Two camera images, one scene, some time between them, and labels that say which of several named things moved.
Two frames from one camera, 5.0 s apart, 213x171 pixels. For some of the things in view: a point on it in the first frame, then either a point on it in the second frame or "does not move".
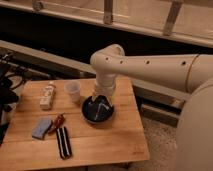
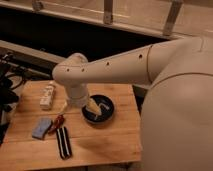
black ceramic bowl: (97, 110) does not move
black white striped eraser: (63, 143) does not move
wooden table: (60, 122) does not move
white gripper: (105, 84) -> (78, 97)
